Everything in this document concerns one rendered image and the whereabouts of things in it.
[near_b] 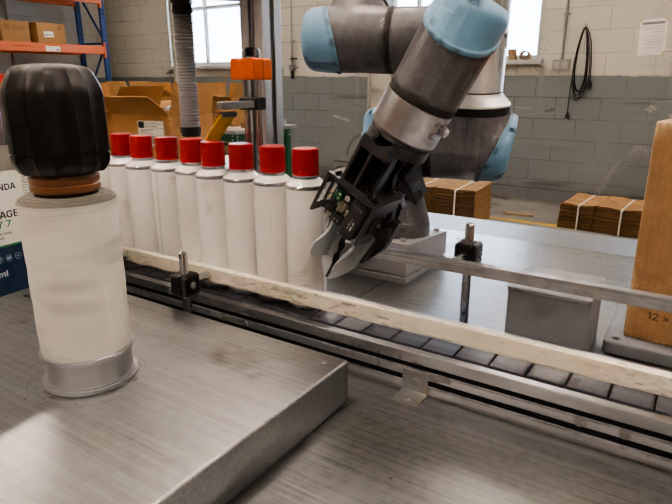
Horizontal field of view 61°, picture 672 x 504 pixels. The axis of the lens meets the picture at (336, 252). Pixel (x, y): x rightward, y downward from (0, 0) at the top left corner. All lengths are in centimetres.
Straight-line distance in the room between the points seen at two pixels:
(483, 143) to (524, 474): 57
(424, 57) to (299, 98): 687
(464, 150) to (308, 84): 640
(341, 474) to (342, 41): 46
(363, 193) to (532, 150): 558
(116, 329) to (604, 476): 46
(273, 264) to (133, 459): 34
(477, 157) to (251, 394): 59
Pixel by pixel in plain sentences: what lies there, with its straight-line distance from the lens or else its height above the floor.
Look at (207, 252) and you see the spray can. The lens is 83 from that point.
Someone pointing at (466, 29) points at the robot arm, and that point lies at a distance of 57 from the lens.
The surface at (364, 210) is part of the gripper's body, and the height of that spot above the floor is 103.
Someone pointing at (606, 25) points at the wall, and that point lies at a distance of 603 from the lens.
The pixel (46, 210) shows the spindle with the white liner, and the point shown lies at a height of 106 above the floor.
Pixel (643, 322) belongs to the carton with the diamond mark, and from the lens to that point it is 82.
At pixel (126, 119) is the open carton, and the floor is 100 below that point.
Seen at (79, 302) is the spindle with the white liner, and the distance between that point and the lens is 56.
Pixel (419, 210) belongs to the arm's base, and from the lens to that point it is 103.
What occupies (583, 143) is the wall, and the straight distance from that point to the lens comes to 605.
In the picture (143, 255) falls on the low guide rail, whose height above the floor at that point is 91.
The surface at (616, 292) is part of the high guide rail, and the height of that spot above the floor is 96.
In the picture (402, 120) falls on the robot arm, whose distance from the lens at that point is 59.
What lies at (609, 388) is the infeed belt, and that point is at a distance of 63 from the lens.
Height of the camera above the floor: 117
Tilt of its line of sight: 17 degrees down
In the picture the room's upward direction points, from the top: straight up
